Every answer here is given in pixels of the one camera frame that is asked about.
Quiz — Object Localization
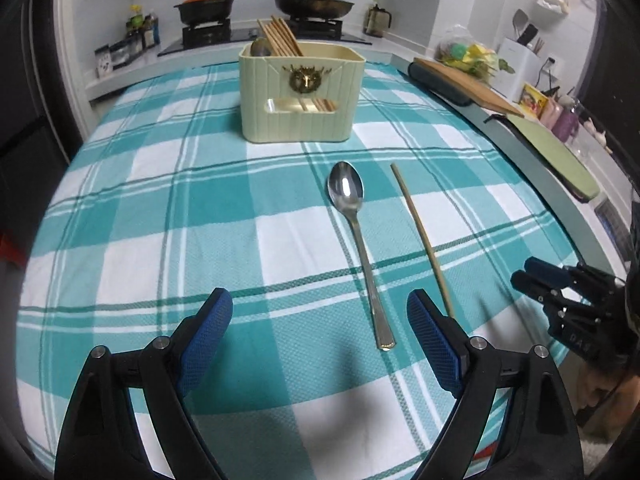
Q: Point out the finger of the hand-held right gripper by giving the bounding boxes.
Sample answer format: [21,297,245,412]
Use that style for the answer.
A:
[510,270,567,312]
[524,256,602,289]

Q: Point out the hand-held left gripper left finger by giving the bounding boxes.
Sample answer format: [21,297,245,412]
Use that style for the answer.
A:
[54,287,234,480]

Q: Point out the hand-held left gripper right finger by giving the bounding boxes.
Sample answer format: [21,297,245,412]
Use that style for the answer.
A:
[406,289,585,480]

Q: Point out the silver spoon with gold handle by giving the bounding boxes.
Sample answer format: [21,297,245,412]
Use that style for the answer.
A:
[327,161,397,351]

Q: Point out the cream utensil holder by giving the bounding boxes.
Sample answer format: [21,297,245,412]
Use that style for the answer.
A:
[238,42,366,145]

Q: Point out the person's right hand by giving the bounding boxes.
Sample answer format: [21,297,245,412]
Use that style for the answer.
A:
[575,359,633,428]

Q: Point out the green mat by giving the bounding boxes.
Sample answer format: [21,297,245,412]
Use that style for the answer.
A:
[484,114,601,204]

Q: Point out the teal plaid tablecloth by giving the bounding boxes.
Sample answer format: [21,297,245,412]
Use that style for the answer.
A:
[15,62,588,480]

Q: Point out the purple bottle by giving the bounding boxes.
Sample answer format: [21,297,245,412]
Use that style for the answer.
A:
[552,100,581,144]

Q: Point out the yellow printed box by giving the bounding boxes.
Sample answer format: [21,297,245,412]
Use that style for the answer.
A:
[519,82,549,119]

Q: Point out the wooden cutting board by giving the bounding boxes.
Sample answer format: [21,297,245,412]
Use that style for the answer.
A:
[412,57,527,119]

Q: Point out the white kitchen tool holder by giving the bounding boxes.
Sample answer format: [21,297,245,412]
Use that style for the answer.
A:
[497,8,544,101]

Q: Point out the plastic bag with colourful contents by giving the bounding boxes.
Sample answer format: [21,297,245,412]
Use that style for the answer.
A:
[437,24,516,81]

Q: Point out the dark refrigerator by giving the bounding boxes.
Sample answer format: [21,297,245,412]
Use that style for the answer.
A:
[0,0,87,266]

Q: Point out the black gas stove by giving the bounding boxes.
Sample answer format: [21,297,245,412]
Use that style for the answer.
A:
[157,16,369,57]

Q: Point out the spice rack with bottles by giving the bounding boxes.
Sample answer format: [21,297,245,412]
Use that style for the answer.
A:
[94,4,161,79]

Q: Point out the glass french press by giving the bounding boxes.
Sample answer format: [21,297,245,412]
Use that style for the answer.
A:
[363,2,391,39]

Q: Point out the black pot with orange lid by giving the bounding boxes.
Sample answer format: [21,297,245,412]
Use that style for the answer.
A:
[173,0,239,26]

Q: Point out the black wok with glass lid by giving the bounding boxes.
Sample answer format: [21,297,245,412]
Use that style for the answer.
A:
[273,0,355,19]

